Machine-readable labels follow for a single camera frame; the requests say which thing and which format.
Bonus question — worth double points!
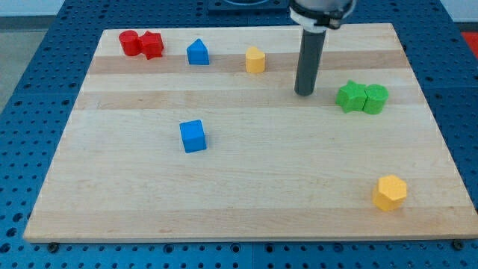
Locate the yellow hexagon block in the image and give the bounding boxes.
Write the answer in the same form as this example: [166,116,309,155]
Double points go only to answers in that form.
[372,175,407,211]

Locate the red star block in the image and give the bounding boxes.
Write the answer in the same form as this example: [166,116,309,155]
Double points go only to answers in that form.
[140,31,164,60]

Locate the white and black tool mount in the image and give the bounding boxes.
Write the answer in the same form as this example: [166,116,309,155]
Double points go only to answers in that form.
[289,0,357,33]

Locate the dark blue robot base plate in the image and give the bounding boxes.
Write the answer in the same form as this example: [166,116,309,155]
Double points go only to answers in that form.
[206,0,289,14]

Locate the green star block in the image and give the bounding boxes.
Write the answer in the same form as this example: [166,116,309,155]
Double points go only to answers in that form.
[335,80,367,113]

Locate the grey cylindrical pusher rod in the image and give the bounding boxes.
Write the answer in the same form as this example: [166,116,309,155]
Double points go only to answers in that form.
[294,30,326,96]

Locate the wooden board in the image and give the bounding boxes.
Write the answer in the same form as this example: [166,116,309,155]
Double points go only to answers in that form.
[24,23,477,243]

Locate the red cylinder block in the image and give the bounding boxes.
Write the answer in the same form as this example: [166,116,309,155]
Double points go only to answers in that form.
[118,30,142,56]

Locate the blue cube block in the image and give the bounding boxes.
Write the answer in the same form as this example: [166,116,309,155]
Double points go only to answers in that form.
[179,120,207,153]

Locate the yellow heart block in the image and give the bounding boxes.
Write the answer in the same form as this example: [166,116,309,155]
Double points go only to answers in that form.
[245,46,266,73]

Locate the blue triangle block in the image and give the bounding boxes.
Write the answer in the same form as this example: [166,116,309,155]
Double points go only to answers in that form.
[186,39,210,65]

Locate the green cylinder block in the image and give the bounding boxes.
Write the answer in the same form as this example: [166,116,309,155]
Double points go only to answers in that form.
[362,84,389,114]

